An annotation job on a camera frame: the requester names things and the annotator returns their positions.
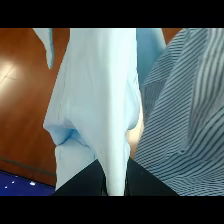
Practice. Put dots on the grey striped shirt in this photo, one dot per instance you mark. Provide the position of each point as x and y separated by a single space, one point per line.
190 116

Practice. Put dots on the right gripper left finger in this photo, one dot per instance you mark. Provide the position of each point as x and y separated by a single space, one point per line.
88 181

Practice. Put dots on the light blue shirt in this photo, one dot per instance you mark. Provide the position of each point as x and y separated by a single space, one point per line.
100 100

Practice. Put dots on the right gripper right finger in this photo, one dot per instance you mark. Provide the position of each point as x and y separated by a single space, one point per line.
143 183

